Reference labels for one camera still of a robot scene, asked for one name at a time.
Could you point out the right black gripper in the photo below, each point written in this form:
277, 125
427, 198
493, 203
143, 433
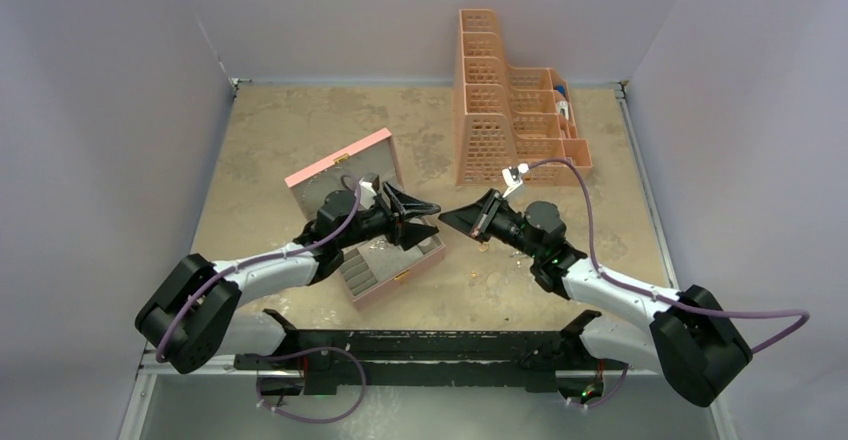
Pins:
476, 219

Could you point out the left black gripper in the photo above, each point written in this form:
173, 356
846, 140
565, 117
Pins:
397, 228

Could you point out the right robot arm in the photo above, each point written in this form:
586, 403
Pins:
683, 335

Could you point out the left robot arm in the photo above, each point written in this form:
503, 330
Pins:
189, 316

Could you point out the pink jewelry box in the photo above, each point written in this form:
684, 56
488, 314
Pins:
324, 192

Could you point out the orange mesh desk organizer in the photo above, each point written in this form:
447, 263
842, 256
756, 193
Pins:
506, 115

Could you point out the blue white items in organizer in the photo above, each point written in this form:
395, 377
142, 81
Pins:
562, 101

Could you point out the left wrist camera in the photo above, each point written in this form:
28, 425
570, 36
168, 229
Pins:
369, 188

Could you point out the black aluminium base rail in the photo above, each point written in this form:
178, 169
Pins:
321, 360

